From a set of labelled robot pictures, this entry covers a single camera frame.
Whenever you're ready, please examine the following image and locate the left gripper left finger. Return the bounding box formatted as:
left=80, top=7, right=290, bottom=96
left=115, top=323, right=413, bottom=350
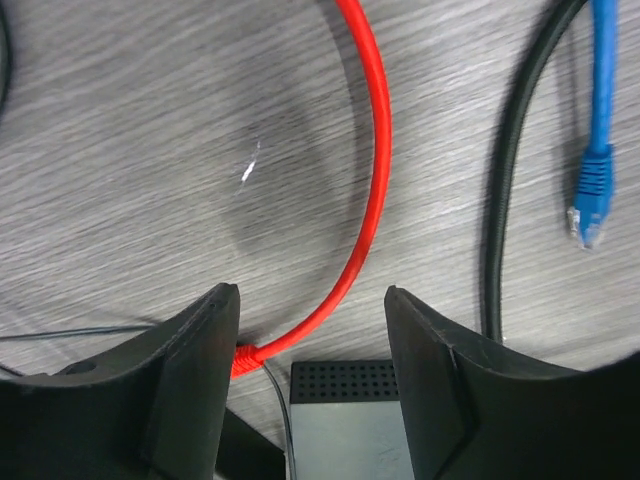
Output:
left=1, top=284, right=240, bottom=479

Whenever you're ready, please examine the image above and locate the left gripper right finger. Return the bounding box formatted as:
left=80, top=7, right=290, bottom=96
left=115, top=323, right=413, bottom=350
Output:
left=384, top=286, right=639, bottom=479

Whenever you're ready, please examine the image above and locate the red ethernet cable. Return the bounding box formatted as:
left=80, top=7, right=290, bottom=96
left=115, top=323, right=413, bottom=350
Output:
left=230, top=0, right=393, bottom=379

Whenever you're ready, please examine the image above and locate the black network switch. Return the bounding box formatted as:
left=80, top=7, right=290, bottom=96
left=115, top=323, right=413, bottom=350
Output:
left=289, top=360, right=414, bottom=480

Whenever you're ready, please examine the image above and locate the black ethernet cable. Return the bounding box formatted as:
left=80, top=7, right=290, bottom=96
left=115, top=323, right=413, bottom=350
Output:
left=483, top=0, right=589, bottom=344

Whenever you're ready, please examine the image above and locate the blue ethernet cable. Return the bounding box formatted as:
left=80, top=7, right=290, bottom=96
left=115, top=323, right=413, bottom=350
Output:
left=565, top=0, right=621, bottom=252

